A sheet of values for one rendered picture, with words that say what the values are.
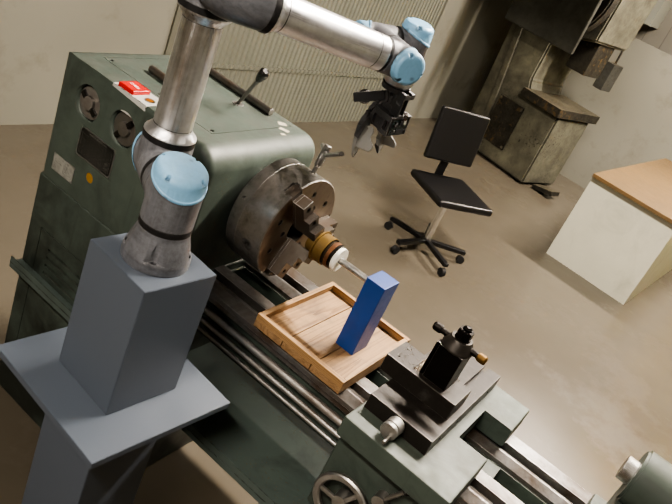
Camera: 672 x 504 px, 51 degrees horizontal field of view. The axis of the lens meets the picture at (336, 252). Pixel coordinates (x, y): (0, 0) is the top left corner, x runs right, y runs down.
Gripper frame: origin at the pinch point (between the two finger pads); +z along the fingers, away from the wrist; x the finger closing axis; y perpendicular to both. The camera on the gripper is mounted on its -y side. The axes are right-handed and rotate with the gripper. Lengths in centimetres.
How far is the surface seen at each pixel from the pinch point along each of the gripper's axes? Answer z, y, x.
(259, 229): 25.0, -5.3, -22.6
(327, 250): 26.7, 6.4, -7.6
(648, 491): 24, 99, 8
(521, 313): 174, -30, 254
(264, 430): 81, 19, -21
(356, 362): 47, 29, -8
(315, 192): 17.5, -7.0, -4.6
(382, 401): 36, 48, -21
